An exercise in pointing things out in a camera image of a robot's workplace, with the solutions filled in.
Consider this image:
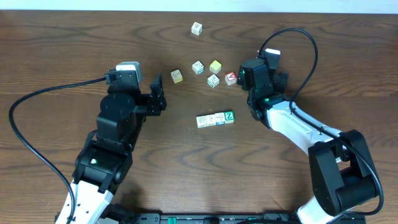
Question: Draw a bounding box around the cream block with red drawing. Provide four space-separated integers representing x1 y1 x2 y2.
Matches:
206 114 216 126

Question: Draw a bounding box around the white block at far top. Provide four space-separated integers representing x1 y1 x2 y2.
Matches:
191 22 203 35

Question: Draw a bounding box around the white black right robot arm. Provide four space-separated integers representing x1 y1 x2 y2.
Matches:
238 57 383 223

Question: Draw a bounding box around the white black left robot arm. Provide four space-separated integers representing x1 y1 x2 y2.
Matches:
56 72 167 223

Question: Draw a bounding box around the cream block yellow side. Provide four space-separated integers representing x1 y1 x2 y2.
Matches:
170 69 183 83

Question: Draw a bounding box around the white block blue side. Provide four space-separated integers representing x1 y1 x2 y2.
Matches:
196 116 208 128

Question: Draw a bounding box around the white block teal side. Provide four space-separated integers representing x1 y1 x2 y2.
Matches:
192 60 205 75

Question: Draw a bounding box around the white block green side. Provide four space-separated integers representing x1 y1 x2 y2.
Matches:
207 74 220 88

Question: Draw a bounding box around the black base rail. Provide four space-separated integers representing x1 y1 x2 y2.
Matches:
108 212 366 224

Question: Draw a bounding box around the yellow topped wooden block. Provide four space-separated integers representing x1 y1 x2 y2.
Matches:
210 60 222 74

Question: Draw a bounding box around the white block red side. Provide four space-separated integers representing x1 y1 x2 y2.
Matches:
215 112 226 125

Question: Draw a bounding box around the red letter A block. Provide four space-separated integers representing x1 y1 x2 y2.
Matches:
225 72 238 85

